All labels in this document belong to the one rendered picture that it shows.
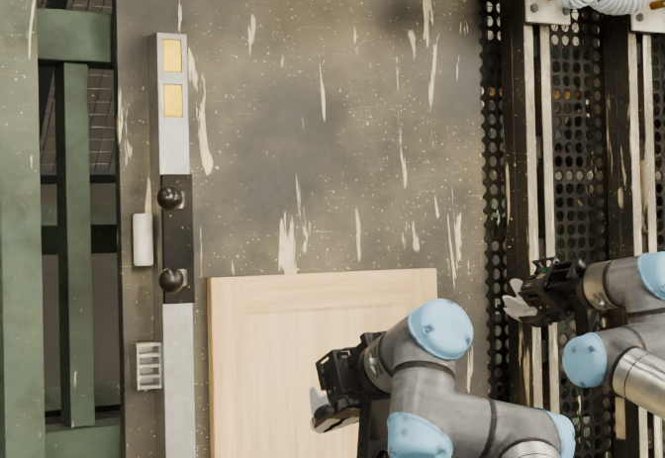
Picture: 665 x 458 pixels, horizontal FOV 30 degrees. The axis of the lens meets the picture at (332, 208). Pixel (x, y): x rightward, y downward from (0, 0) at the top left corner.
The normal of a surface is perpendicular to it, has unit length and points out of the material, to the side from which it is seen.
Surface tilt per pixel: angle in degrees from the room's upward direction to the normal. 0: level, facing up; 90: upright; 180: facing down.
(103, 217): 0
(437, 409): 29
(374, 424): 60
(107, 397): 0
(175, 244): 53
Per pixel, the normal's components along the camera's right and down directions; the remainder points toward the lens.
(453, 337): 0.45, -0.44
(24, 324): 0.50, -0.03
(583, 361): -0.80, 0.09
